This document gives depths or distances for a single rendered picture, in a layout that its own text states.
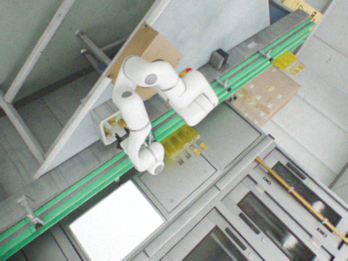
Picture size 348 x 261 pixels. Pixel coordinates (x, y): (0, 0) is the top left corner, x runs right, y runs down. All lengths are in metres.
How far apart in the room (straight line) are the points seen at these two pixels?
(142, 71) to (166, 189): 0.87
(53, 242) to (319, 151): 5.53
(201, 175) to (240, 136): 0.44
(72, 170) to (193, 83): 0.79
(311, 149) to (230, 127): 4.40
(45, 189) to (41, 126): 0.57
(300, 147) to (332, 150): 0.75
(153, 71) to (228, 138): 1.08
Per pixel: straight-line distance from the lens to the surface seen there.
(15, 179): 1.70
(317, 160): 6.03
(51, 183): 1.38
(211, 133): 1.74
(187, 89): 0.92
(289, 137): 5.97
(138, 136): 0.90
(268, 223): 1.65
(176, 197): 1.48
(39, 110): 1.90
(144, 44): 1.03
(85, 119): 1.22
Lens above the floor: 1.43
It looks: 19 degrees down
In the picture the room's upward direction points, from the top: 136 degrees clockwise
